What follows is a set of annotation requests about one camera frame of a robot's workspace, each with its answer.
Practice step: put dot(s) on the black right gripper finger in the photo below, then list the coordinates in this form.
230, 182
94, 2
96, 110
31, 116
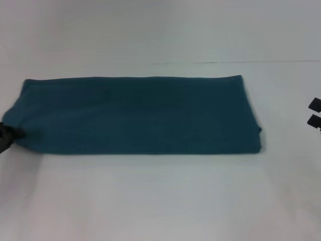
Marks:
314, 121
315, 105

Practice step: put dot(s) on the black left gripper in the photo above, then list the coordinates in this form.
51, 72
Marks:
5, 138

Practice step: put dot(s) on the teal FREE print t-shirt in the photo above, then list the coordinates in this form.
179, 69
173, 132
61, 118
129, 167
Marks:
140, 115

